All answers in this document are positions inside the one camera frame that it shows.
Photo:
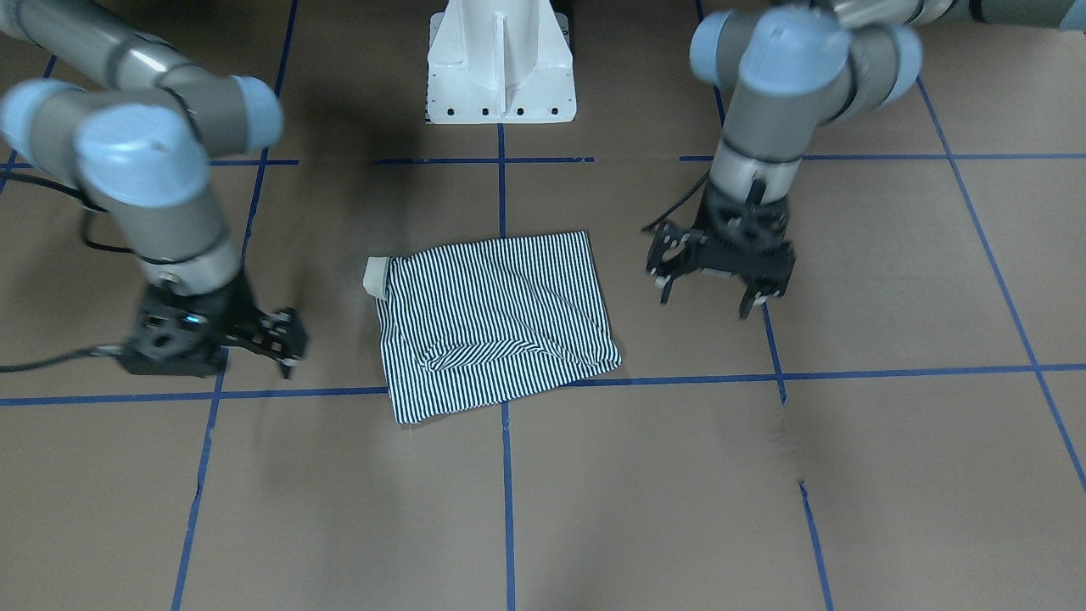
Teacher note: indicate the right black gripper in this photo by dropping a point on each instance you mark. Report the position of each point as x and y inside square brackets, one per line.
[229, 311]

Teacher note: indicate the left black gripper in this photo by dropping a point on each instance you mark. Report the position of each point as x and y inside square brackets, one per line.
[676, 255]

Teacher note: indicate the navy white striped polo shirt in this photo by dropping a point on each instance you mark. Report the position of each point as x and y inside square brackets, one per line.
[477, 324]

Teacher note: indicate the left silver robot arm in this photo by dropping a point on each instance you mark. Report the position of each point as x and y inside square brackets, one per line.
[790, 69]

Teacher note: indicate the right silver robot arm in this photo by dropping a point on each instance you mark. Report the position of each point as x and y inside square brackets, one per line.
[140, 150]

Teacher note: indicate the white camera mast post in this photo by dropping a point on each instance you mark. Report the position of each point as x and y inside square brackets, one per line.
[501, 62]

